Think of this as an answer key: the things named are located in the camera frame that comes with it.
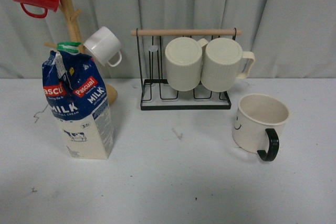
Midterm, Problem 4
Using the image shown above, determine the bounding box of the cream smiley mug black handle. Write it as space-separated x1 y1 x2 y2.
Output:
232 93 290 162

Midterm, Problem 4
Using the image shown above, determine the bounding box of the blue Pascual milk carton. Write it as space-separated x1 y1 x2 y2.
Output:
42 41 115 159

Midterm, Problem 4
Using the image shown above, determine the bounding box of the cream ribbed mug left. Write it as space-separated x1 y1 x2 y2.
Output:
165 37 208 91

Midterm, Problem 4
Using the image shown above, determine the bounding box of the cream ribbed mug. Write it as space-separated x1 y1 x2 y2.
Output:
201 38 255 92
165 37 208 91

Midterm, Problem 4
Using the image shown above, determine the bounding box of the wooden mug tree stand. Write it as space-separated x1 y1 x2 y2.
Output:
44 0 118 105

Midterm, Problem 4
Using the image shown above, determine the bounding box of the cream ribbed mug right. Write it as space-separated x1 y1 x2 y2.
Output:
201 38 255 92

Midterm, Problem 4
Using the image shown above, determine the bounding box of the white enamel mug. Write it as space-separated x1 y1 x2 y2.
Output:
84 26 122 67

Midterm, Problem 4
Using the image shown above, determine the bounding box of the grey curtain backdrop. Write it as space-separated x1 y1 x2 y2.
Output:
0 0 336 80

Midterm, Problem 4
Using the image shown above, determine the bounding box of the black wire cup rack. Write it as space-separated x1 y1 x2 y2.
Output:
131 28 242 111

